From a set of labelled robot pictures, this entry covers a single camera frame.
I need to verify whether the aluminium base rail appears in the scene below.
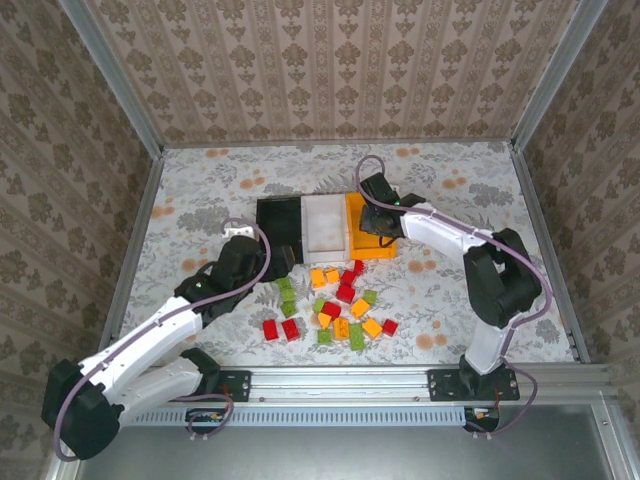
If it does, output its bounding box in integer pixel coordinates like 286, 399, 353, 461
219, 364, 614, 404

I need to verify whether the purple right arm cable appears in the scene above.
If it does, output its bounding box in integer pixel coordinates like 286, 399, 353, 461
353, 154, 554, 436

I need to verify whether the grey metal sheet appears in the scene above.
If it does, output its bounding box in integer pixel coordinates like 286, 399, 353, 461
74, 403, 621, 480

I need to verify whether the aluminium frame post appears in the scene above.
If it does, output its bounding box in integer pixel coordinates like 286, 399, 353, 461
57, 0, 166, 159
509, 0, 609, 151

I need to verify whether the floral patterned table cover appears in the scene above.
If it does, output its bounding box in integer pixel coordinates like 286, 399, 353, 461
102, 139, 576, 369

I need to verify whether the black plastic bin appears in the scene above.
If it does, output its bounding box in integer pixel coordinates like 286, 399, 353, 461
255, 196, 305, 265

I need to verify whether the yellow plastic bin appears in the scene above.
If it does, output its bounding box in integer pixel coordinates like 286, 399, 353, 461
345, 191, 399, 261

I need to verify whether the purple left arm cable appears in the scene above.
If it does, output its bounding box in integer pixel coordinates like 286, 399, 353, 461
52, 217, 274, 464

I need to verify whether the aluminium back rail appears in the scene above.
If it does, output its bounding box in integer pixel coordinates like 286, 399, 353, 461
159, 137, 516, 150

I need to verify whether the white plastic bin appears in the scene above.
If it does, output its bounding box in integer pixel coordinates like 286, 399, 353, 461
299, 193, 351, 265

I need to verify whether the grey slotted cable duct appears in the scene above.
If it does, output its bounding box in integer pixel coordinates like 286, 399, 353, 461
122, 403, 501, 428

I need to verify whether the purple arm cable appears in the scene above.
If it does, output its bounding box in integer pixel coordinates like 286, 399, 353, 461
52, 217, 274, 464
353, 154, 554, 436

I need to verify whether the aluminium side rail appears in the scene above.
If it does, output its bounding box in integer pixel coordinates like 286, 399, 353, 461
97, 149, 166, 356
509, 142, 594, 364

